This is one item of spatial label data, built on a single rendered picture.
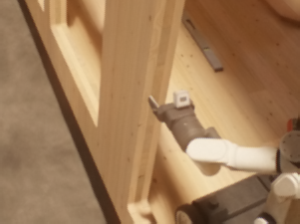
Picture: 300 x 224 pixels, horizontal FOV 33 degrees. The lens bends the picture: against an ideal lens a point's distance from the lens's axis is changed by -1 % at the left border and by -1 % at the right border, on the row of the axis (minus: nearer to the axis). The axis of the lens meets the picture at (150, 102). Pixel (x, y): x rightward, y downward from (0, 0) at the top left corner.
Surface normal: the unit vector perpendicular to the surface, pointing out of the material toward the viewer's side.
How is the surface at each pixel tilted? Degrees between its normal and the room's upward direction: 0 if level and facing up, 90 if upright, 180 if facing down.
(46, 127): 0
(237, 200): 0
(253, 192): 0
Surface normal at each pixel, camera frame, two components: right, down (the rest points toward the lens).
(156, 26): 0.39, 0.67
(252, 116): 0.13, -0.69
